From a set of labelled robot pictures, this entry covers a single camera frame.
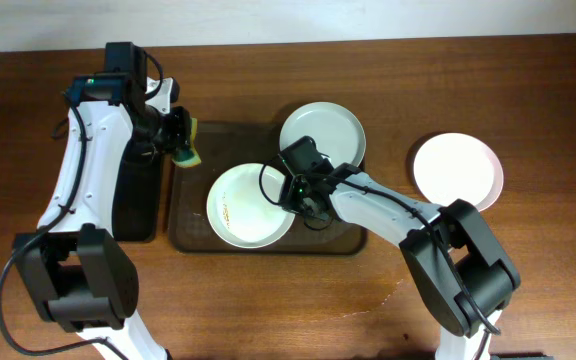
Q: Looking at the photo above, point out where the cream-white plate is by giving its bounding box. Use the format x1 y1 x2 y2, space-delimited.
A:
206 163 295 249

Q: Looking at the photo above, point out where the black tray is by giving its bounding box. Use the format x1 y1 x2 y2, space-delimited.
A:
112 141 162 242

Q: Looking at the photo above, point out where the pink-white plate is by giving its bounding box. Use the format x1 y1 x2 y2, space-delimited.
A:
411 132 504 211

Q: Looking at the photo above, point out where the brown tray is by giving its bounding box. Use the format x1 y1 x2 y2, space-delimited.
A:
168 122 368 256

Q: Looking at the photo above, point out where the grey-white plate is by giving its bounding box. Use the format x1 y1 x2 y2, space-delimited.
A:
279 102 366 167

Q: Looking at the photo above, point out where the yellow green sponge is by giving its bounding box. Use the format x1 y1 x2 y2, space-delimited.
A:
172 117 201 168

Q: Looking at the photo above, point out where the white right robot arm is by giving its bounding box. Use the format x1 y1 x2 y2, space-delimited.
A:
282 163 521 359

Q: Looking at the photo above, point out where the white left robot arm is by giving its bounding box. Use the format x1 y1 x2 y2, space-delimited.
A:
7 72 199 359

